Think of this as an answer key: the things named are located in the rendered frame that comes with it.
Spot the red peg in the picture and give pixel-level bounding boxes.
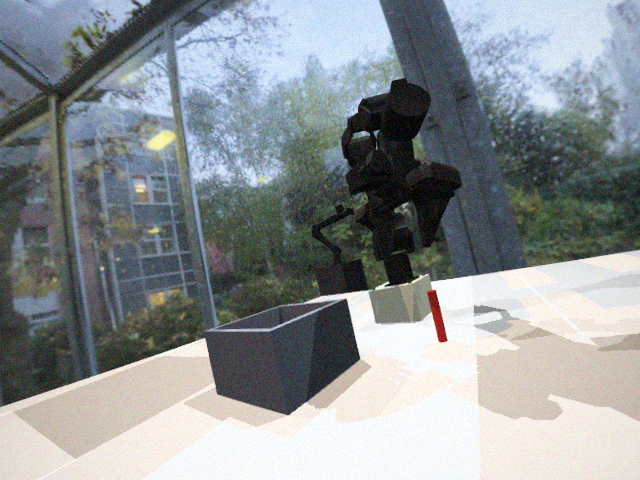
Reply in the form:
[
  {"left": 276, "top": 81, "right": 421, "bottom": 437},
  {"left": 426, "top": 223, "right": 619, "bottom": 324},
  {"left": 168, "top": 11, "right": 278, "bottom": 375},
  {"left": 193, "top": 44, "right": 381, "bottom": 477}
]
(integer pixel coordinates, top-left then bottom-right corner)
[{"left": 427, "top": 290, "right": 447, "bottom": 342}]

